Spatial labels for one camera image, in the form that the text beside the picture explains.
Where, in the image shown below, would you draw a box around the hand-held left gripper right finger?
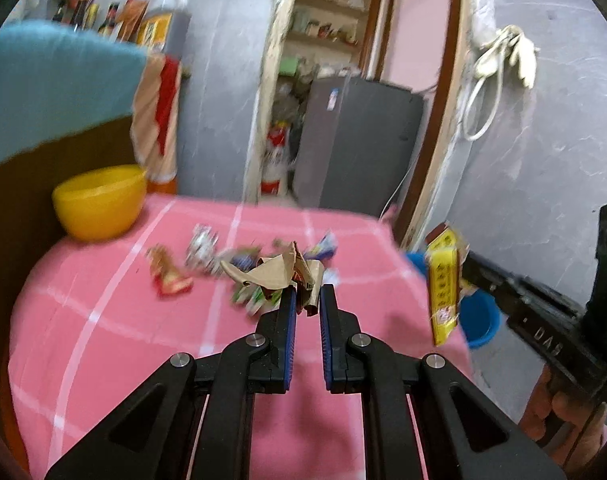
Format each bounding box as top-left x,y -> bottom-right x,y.
319,284 -> 567,480

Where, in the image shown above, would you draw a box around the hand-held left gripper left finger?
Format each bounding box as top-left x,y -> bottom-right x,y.
44,285 -> 299,480

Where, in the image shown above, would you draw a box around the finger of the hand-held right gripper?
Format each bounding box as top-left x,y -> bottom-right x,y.
462,252 -> 583,329

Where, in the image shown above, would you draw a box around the blue plastic basin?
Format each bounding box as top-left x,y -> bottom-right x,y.
406,251 -> 503,351

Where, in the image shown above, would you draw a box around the yellow snack wrapper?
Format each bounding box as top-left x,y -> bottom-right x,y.
426,224 -> 471,347

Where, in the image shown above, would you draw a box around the brown paper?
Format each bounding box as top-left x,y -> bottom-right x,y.
220,241 -> 327,318

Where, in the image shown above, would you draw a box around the silver wrapper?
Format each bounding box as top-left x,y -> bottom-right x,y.
185,225 -> 224,276

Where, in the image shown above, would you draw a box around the person's right hand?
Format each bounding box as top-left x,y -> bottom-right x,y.
517,365 -> 607,461

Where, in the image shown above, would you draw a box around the green wrapper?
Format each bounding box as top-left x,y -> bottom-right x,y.
231,282 -> 284,317

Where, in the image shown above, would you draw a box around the small dark blue wrapper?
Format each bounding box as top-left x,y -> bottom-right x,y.
231,247 -> 262,271

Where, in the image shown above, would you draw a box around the blue purple wrapper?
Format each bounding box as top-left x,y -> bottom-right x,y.
303,232 -> 337,263

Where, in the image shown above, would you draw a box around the red snack wrapper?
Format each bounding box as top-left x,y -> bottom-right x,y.
146,245 -> 194,298

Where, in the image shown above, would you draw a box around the pink checked tablecloth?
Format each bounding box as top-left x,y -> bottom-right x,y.
8,192 -> 477,480

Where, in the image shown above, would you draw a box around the red and white sack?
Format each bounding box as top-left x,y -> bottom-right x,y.
260,120 -> 292,196

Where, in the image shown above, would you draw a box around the grey refrigerator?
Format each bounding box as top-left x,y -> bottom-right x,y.
292,76 -> 425,211

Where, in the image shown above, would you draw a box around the orange table skirt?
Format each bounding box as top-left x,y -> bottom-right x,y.
148,175 -> 179,196

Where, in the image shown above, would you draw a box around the white gloves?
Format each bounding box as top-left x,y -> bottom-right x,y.
508,32 -> 540,88

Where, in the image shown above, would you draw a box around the yellow plastic bowl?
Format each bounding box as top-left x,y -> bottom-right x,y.
52,165 -> 148,241

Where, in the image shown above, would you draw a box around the brown wooden cabinet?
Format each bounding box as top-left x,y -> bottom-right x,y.
0,110 -> 139,311

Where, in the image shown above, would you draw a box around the large cooking oil bottle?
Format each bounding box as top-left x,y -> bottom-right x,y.
136,0 -> 192,56

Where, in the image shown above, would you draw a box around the teal cloth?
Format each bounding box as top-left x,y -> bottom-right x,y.
0,21 -> 149,173

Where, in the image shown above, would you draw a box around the dark sauce bottle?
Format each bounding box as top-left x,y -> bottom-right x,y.
100,2 -> 122,41

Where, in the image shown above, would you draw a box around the thin white wire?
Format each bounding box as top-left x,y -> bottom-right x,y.
381,160 -> 419,221

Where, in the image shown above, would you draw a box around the white power strip cable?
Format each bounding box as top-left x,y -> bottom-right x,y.
463,25 -> 517,142

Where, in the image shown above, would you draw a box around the wooden door frame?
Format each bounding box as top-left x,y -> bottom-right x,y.
241,0 -> 477,251

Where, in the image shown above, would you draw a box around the wooden wall shelf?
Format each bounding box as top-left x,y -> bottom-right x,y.
284,0 -> 379,56

